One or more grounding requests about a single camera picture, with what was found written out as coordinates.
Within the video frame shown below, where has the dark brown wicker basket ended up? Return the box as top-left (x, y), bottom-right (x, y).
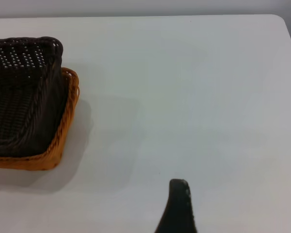
top-left (0, 35), bottom-right (68, 158)

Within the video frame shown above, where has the orange wicker basket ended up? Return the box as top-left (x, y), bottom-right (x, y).
top-left (0, 67), bottom-right (81, 172)

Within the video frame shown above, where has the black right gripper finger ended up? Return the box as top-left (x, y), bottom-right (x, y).
top-left (154, 179), bottom-right (199, 233)

